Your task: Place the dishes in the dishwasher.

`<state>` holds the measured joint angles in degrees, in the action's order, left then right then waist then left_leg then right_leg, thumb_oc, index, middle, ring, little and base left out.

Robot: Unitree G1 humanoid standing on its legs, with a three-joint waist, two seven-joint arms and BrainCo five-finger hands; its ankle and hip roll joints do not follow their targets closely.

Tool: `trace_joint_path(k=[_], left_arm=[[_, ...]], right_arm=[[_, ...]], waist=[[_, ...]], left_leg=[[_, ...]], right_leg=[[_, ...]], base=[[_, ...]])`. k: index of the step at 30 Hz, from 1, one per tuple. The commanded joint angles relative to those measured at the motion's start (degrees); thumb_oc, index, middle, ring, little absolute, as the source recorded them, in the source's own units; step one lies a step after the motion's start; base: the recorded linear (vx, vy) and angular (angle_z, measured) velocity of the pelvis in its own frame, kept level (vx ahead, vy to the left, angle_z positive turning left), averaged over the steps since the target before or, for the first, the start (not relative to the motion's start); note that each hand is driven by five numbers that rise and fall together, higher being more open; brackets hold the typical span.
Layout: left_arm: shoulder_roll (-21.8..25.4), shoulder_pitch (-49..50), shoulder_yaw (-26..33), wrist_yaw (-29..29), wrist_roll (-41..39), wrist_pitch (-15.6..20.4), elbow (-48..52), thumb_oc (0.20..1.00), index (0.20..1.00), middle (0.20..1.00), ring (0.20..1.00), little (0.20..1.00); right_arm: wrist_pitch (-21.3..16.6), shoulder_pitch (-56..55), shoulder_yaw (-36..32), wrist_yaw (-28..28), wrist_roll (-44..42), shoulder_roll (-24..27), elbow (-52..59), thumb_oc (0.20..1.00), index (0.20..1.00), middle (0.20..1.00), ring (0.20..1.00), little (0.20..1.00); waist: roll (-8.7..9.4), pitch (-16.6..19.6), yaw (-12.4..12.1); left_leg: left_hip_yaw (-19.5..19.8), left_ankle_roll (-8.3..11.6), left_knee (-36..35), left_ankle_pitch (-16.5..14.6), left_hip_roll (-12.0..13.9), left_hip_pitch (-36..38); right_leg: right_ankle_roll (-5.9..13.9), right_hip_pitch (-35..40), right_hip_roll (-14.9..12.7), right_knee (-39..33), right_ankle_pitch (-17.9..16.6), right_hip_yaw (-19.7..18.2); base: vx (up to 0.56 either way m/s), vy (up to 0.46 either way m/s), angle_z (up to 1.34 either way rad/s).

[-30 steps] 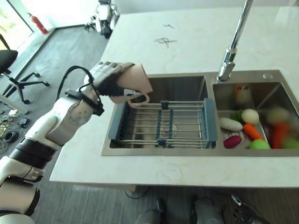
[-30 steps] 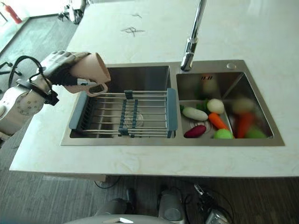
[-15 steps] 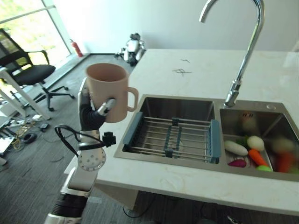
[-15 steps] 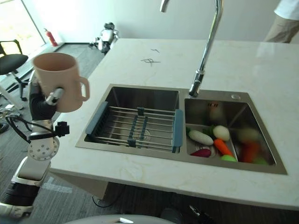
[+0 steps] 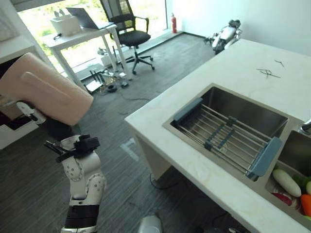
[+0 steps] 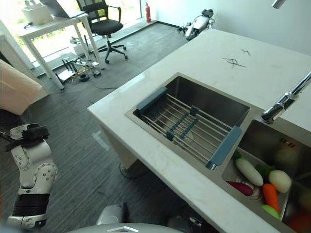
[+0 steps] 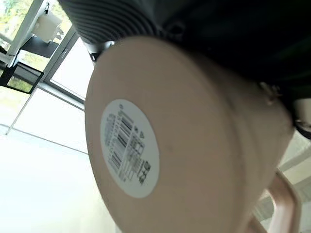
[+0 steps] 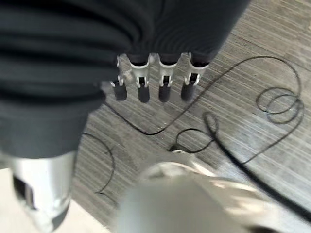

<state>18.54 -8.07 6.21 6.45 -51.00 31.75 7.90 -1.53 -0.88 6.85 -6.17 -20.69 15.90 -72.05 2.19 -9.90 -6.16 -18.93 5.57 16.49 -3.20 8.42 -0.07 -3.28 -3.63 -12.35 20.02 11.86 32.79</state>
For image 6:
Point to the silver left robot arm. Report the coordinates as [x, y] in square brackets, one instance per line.
[31, 162]

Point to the white kitchen island counter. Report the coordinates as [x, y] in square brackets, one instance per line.
[194, 97]

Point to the stainless steel sink basin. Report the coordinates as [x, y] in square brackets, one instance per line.
[218, 136]

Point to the white wifi router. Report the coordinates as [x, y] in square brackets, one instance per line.
[65, 72]

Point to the white robot lying down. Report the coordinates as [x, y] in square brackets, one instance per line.
[198, 23]

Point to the red fire extinguisher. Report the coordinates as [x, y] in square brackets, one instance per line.
[147, 12]

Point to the black office chair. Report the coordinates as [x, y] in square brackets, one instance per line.
[104, 25]

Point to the long white toy radish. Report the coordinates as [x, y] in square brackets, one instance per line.
[249, 171]

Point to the grey robot body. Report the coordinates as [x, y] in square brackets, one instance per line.
[126, 222]

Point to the purple toy eggplant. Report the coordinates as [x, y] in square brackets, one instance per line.
[240, 187]

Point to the white desk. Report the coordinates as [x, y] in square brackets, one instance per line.
[56, 36]

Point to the chrome kitchen faucet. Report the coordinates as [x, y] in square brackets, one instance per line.
[286, 102]

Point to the round white toy radish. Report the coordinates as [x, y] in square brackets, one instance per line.
[280, 180]

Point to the orange toy carrot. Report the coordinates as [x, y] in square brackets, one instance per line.
[271, 196]

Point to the beige cushion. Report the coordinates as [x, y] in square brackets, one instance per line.
[17, 89]

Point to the grey laptop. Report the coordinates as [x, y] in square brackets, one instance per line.
[60, 9]

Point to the green toy vegetable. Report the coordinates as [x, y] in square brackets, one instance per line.
[270, 210]

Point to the white box on desk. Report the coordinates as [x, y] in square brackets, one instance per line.
[39, 14]

